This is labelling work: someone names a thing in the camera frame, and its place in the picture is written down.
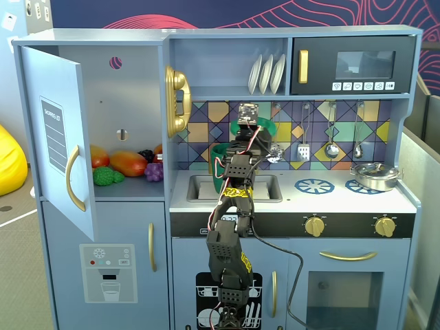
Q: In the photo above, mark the blue wooden toy kitchen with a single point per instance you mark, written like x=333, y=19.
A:
x=343, y=206

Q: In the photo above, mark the steel toy slotted spatula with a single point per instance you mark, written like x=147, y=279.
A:
x=303, y=154

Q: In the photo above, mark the black toy microwave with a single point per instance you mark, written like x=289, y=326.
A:
x=319, y=44

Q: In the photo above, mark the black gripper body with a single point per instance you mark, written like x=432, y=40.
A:
x=260, y=138

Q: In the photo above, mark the blue fridge door shopping list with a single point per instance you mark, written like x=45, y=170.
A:
x=34, y=192

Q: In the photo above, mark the green printed lid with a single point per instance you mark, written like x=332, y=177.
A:
x=269, y=124

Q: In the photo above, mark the green printed container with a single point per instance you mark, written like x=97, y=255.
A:
x=217, y=165

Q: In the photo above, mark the steel pot lid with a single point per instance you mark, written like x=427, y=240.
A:
x=374, y=170

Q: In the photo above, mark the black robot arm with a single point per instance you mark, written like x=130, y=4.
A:
x=223, y=254

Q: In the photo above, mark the yellow bean bag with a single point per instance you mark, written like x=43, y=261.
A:
x=10, y=165

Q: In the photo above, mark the gold toy telephone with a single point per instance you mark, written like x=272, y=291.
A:
x=178, y=82

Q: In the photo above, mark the gold stove knob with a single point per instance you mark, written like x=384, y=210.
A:
x=315, y=227
x=385, y=227

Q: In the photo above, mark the grey desk divider panel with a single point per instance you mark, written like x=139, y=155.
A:
x=423, y=206

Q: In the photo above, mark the green toy broccoli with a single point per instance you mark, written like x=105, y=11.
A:
x=103, y=176

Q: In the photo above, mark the white photo card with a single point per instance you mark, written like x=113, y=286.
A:
x=9, y=20
x=12, y=44

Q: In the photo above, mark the steel toy skimmer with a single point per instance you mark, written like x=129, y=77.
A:
x=279, y=155

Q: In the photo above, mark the purple toy grapes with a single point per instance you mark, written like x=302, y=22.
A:
x=153, y=172

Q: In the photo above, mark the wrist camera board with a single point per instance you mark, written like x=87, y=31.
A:
x=248, y=112

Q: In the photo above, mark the small red orange toy mango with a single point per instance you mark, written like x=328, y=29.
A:
x=99, y=158

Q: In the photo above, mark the white toy plate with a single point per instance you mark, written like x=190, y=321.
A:
x=254, y=75
x=277, y=74
x=265, y=75

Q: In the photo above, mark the large red orange toy mango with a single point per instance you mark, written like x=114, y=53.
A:
x=127, y=163

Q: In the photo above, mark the dark toy blackberry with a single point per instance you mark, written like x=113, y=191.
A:
x=146, y=154

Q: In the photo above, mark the steel toy ladle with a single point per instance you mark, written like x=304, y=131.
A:
x=331, y=150

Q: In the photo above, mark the grey toy sink basin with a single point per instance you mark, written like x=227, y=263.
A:
x=194, y=187

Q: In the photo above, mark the steel toy pot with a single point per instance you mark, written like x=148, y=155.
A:
x=374, y=184

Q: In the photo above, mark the steel toy spoon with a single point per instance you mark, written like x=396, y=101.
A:
x=358, y=151

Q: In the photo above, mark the red toy fruit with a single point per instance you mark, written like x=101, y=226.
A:
x=158, y=159

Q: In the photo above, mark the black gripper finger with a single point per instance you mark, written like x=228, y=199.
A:
x=266, y=142

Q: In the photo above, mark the orange toy fruit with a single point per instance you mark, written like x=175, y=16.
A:
x=159, y=149

